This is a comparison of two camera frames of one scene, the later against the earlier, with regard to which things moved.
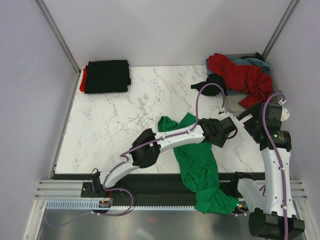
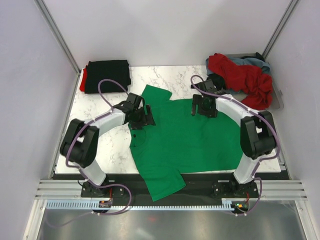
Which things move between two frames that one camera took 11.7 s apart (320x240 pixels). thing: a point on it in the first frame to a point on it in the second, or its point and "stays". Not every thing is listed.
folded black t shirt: [107, 76] stays
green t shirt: [199, 168] to [180, 142]
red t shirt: [251, 81] stays
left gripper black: [220, 143] to [147, 118]
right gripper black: [248, 123] to [197, 99]
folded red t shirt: [82, 85] stays
